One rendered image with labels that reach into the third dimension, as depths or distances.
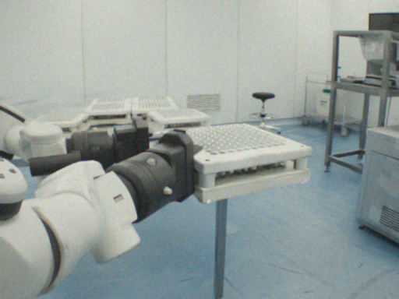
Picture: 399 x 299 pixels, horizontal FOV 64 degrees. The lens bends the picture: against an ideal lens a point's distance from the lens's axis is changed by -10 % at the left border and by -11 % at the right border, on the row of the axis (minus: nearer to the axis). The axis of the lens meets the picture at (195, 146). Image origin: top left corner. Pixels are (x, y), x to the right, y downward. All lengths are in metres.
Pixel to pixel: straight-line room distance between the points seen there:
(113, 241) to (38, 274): 0.21
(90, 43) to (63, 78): 0.57
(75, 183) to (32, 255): 0.16
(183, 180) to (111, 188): 0.16
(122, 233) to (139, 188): 0.07
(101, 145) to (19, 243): 0.47
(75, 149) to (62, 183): 0.30
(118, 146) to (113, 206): 0.26
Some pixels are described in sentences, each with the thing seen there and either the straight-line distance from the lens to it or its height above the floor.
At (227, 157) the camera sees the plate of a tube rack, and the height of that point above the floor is 1.06.
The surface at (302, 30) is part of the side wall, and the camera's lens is 6.38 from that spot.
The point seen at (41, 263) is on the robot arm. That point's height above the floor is 1.12.
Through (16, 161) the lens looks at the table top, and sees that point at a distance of 1.38.
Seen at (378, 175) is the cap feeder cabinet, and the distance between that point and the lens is 2.52.
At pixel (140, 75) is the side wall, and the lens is 4.99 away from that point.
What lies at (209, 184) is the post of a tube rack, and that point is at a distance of 0.59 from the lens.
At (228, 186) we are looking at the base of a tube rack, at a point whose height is 1.02.
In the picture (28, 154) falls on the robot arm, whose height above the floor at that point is 1.04.
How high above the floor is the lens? 1.24
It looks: 16 degrees down
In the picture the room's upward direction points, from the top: straight up
